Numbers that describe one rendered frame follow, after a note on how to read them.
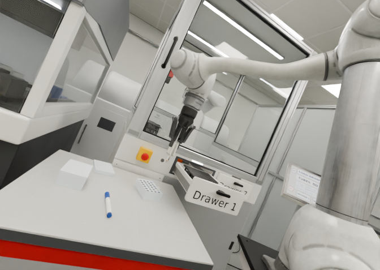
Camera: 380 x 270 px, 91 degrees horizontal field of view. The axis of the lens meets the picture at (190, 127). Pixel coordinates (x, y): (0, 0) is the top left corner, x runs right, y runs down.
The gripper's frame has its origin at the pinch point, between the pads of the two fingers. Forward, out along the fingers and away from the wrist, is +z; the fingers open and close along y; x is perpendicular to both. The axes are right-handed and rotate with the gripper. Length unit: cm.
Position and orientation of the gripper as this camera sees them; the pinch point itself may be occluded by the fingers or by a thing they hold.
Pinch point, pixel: (173, 148)
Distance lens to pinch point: 88.0
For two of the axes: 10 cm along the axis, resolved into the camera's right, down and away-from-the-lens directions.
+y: 7.4, 3.4, 5.8
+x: -5.3, -2.3, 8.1
